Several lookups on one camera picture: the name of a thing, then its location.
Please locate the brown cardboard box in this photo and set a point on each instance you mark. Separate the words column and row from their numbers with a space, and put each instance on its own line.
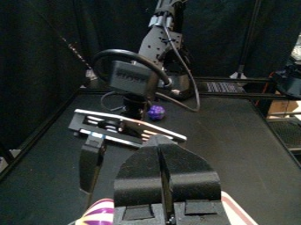
column 282, row 107

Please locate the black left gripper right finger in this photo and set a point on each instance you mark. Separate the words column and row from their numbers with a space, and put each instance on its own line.
column 191, row 178

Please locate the black round device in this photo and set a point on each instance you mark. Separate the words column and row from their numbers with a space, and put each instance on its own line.
column 289, row 80

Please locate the pale dish with red rim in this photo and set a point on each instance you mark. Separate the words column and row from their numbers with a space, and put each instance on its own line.
column 238, row 212

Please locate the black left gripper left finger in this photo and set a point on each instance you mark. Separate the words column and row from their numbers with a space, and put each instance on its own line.
column 136, row 178

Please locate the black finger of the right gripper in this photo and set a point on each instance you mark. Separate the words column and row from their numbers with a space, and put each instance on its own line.
column 91, row 164

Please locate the purple toy grape cluster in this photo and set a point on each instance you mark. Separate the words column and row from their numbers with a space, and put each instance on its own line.
column 156, row 112

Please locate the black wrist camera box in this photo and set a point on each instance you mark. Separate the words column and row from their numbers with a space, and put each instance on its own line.
column 131, row 78

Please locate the purple white striped toy onion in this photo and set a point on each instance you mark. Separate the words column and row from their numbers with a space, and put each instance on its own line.
column 99, row 213

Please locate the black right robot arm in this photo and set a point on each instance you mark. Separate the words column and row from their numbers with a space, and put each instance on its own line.
column 156, row 44

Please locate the black ribbed vent panel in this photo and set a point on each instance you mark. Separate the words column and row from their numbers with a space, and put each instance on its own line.
column 221, row 87

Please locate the black stand with pale foot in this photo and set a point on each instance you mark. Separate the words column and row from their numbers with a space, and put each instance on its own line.
column 246, row 38

